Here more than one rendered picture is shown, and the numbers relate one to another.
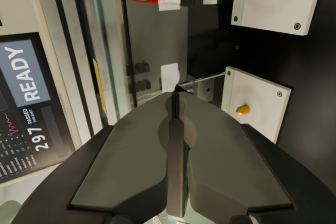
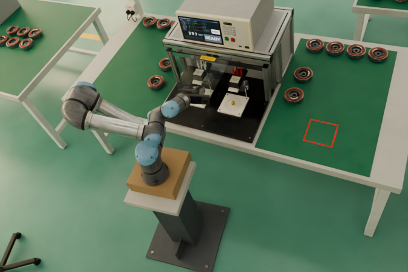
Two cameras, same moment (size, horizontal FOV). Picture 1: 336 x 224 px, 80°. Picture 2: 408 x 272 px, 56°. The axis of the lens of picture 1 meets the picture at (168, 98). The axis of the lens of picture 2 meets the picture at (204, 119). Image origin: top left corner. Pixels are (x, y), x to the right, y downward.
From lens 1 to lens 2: 1.95 m
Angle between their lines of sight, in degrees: 26
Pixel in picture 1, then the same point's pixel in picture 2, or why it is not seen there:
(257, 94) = not seen: hidden behind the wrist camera
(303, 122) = (194, 111)
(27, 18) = (226, 44)
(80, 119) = (198, 47)
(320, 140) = (190, 114)
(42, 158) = (185, 31)
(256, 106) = not seen: hidden behind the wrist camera
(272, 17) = (224, 104)
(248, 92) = not seen: hidden behind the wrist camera
